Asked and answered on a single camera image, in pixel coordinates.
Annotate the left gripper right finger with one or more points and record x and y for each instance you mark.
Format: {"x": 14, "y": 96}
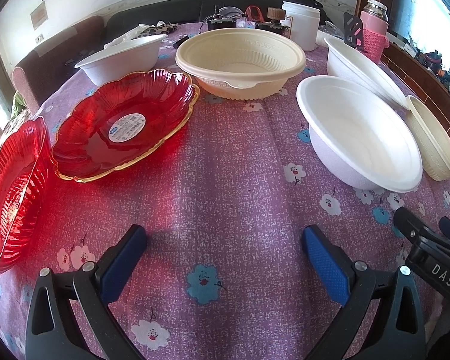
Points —
{"x": 397, "y": 330}

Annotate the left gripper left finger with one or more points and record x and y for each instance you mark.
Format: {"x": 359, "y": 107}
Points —
{"x": 52, "y": 331}

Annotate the cream plastic bowl edge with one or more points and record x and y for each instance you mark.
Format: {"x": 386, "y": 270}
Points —
{"x": 431, "y": 137}

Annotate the white foam bowl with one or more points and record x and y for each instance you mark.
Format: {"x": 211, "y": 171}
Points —
{"x": 358, "y": 137}
{"x": 349, "y": 64}
{"x": 115, "y": 62}

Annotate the red plate with sticker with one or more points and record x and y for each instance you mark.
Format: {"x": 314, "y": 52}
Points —
{"x": 122, "y": 122}

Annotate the large cream plastic bowl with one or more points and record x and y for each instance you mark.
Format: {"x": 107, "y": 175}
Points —
{"x": 241, "y": 63}

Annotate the wooden brick pattern cabinet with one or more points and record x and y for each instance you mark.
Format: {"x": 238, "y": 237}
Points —
{"x": 421, "y": 81}

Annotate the purple floral tablecloth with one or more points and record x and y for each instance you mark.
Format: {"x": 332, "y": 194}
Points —
{"x": 224, "y": 202}

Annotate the pink thermos knitted sleeve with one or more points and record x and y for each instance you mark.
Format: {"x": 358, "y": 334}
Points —
{"x": 375, "y": 24}

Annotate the black phone stand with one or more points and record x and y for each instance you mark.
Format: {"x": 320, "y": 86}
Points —
{"x": 353, "y": 32}

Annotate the maroon armchair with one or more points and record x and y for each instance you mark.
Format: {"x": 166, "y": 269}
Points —
{"x": 49, "y": 65}

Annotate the white plastic jar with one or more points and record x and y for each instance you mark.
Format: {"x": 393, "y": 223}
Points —
{"x": 304, "y": 23}

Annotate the black canister with cork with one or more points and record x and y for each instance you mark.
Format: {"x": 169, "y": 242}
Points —
{"x": 274, "y": 24}

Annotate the small black adapter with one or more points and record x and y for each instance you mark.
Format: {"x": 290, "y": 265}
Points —
{"x": 178, "y": 43}

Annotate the red plastic bag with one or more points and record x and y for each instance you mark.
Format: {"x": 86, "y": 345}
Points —
{"x": 254, "y": 13}

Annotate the leopard print pouch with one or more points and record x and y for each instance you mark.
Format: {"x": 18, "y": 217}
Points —
{"x": 158, "y": 29}

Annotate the black round canister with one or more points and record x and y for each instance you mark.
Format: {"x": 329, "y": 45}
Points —
{"x": 222, "y": 18}

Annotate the black sofa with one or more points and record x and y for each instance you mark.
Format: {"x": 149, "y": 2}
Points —
{"x": 188, "y": 11}

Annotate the small wall plaque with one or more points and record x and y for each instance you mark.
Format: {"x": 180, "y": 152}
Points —
{"x": 39, "y": 15}

